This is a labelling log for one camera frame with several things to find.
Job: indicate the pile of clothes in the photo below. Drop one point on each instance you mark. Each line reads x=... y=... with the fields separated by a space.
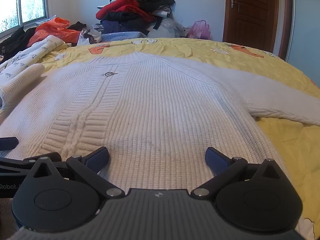
x=130 y=7

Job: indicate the window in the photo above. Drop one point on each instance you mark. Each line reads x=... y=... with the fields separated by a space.
x=30 y=0

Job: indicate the clear plastic bag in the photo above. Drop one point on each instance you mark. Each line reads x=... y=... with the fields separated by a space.
x=170 y=27

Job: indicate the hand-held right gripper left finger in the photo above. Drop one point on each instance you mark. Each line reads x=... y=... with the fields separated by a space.
x=98 y=158

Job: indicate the white wardrobe with flower stickers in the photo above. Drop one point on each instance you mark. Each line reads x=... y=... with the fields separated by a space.
x=305 y=30

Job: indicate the brown wooden door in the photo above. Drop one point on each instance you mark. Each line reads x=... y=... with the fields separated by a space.
x=250 y=17

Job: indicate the orange plastic bag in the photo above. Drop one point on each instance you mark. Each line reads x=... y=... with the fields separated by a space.
x=50 y=30

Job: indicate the white knit sweater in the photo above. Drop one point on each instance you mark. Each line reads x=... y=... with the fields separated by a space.
x=150 y=105

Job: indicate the pink plastic bag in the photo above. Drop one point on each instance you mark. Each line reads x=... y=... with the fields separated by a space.
x=198 y=30

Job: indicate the white printed quilt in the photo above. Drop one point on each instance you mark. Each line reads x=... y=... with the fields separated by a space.
x=25 y=55

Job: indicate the black clothes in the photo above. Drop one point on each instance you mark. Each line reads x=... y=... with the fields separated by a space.
x=15 y=40

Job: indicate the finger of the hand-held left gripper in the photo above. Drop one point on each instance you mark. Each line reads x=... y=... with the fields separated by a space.
x=17 y=163
x=8 y=143

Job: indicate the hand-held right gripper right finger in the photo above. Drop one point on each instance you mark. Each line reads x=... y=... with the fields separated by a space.
x=215 y=158

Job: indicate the yellow printed bedspread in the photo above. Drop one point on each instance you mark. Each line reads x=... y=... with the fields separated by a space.
x=287 y=140

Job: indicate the white plastic bag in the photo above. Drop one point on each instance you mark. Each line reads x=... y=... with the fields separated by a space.
x=82 y=40

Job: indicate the blue knit blanket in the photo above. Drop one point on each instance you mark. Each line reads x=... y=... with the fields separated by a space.
x=120 y=36

